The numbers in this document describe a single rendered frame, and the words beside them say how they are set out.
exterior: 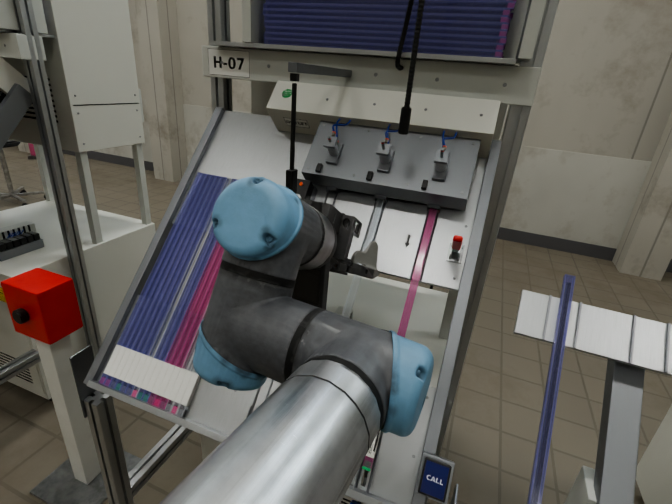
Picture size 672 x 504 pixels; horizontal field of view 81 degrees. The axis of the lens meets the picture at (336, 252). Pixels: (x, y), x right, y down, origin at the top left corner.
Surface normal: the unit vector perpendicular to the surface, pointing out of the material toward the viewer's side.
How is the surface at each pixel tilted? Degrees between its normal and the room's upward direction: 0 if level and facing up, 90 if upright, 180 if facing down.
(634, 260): 90
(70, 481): 0
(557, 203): 90
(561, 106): 90
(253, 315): 38
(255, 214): 61
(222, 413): 47
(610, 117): 90
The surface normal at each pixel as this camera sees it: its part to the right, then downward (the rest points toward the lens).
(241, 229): -0.27, -0.12
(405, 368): -0.14, -0.60
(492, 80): -0.36, 0.36
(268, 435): 0.04, -0.95
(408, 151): -0.21, -0.36
